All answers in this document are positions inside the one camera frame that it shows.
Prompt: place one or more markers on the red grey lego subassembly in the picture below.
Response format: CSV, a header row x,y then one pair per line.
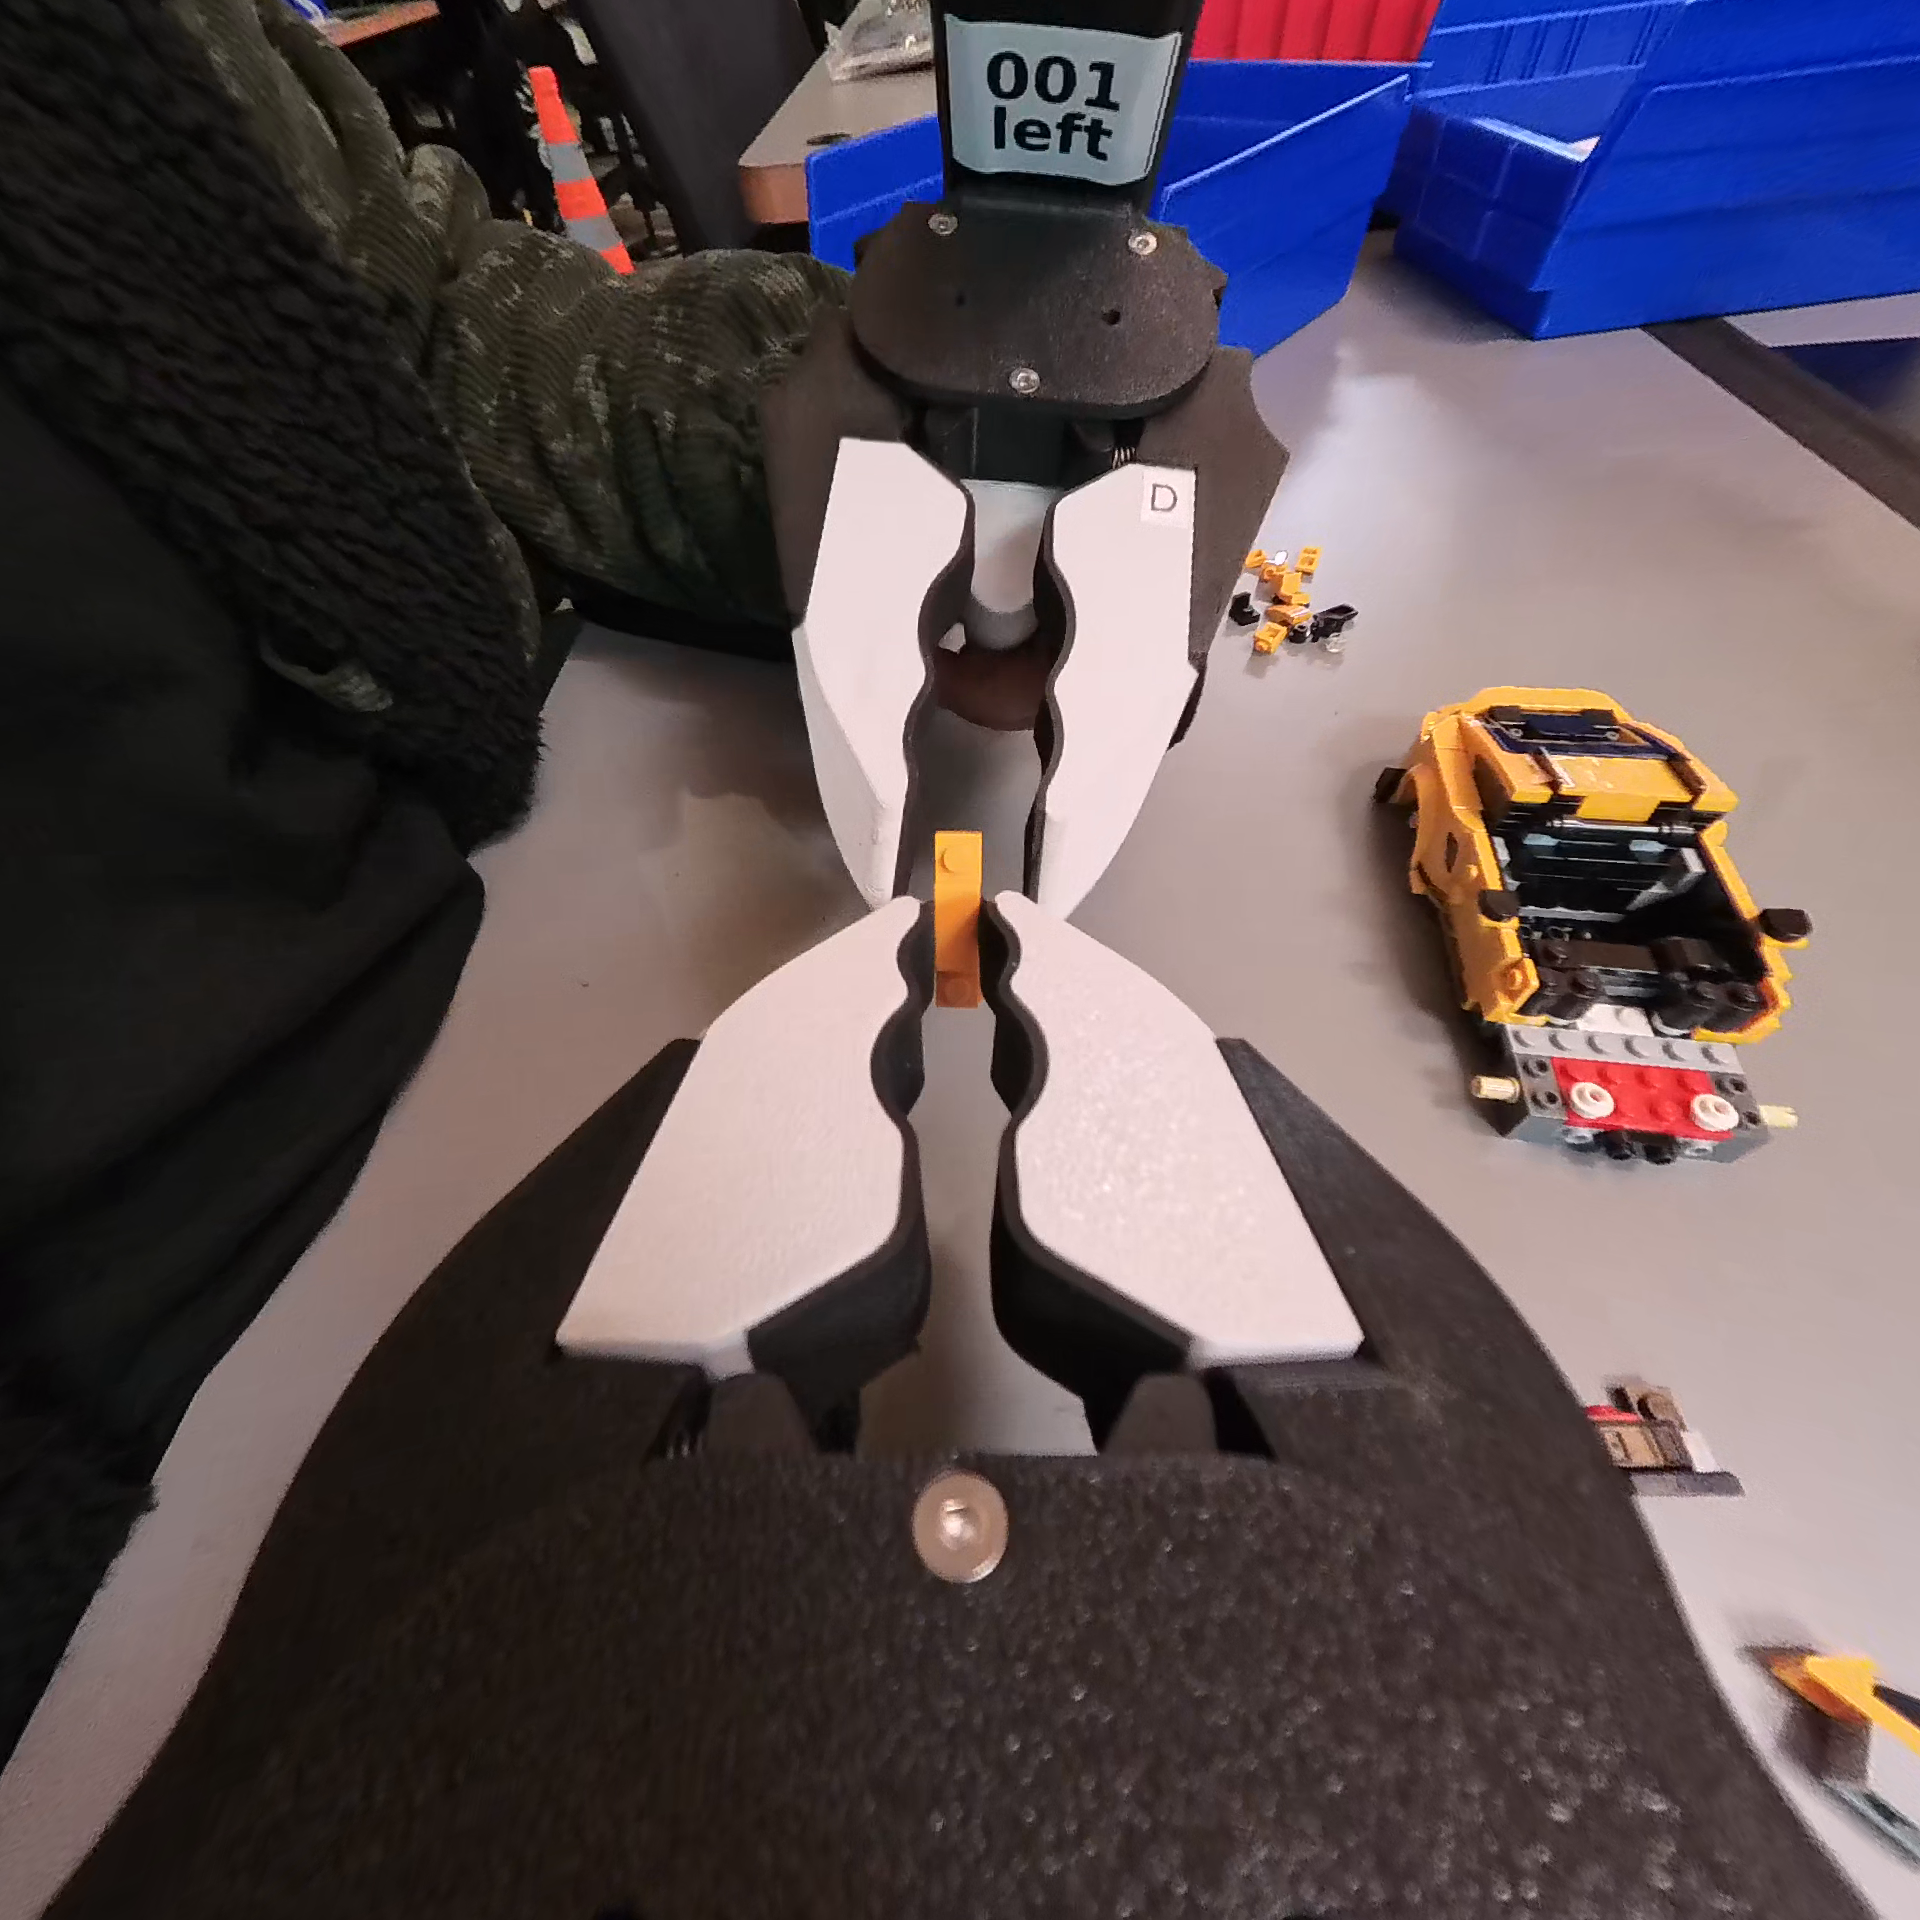
x,y
1651,1448

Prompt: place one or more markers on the black office chair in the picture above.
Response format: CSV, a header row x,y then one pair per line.
x,y
690,105

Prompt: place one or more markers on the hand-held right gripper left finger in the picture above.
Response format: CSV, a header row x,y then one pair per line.
x,y
750,1185

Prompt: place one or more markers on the orange lego plate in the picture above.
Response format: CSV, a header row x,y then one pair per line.
x,y
956,931

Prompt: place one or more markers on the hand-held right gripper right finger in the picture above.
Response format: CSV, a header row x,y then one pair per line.
x,y
1171,1200

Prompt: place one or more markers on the orange traffic cone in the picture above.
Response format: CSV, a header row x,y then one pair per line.
x,y
579,180

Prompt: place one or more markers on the red storage bin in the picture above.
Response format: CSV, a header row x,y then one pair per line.
x,y
1305,30

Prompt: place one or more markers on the yellow lego car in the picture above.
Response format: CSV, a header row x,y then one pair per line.
x,y
1588,915

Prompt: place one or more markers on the clear plastic bag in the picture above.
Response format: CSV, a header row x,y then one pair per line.
x,y
878,38

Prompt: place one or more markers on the orange black lego piece pile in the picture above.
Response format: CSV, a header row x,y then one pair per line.
x,y
1290,600

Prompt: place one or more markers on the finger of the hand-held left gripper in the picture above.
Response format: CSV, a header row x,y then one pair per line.
x,y
863,644
1124,662

